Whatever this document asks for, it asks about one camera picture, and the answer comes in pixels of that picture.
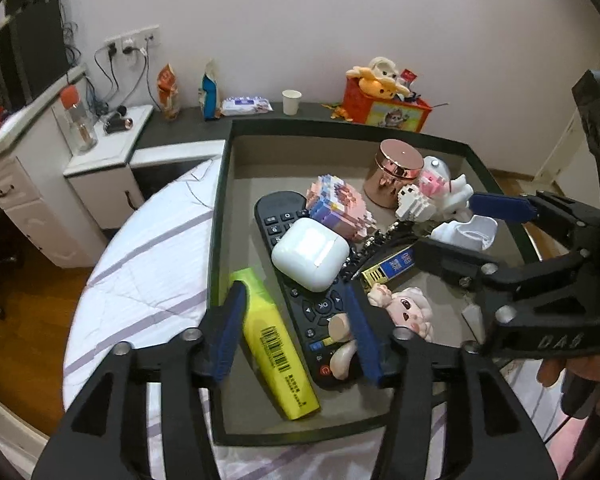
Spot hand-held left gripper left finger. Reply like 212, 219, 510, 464
32, 280, 248, 480

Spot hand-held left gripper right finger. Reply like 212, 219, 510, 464
344, 280, 556, 480

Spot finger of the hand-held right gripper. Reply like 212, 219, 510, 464
469, 191, 600, 261
415, 237, 516, 306

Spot white figurine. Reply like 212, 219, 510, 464
422, 156, 476, 223

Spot pink doll figure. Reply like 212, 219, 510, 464
327, 284, 436, 378

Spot yellow highlighter marker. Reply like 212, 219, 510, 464
229, 267, 322, 421

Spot small blue yellow box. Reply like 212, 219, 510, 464
361, 247, 416, 286

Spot black remote control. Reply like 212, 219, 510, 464
254, 191, 376, 390

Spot white charger adapter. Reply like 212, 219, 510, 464
461, 305, 486, 343

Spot pink white block pig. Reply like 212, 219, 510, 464
395, 167, 453, 221

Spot white earbuds case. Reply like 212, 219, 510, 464
271, 217, 351, 292

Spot rose gold jar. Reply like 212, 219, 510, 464
364, 139, 425, 209

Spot pink purple block toy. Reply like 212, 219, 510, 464
305, 175, 373, 243

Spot pink box with black rim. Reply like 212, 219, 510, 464
207, 117, 548, 447

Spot person's right hand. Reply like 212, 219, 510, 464
537, 347, 600, 418

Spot white door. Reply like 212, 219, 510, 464
530, 100, 588, 183

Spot red toy crate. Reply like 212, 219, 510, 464
341, 77, 433, 133

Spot yellow white plush toy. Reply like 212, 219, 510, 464
346, 56, 411, 100

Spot small orange toy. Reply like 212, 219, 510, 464
322, 102, 355, 122

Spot white low cabinet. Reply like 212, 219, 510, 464
62, 105, 156, 211

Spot dark-topped low bench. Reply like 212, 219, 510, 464
130, 102, 348, 201

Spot white desk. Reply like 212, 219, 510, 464
0, 62, 106, 268

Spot wet wipes pack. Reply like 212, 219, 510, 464
221, 95, 273, 116

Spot black cylindrical hair tool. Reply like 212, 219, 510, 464
102, 105, 133, 135

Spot blue white bag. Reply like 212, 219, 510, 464
198, 59, 222, 122

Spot orange snack bag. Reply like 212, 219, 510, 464
157, 64, 182, 121

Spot clear bottle with orange lid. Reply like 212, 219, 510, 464
60, 85, 99, 155

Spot black computer monitor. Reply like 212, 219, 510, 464
0, 0, 71, 106

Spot black power cables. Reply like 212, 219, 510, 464
92, 45, 151, 111

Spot white wall socket strip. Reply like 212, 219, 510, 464
104, 24, 160, 56

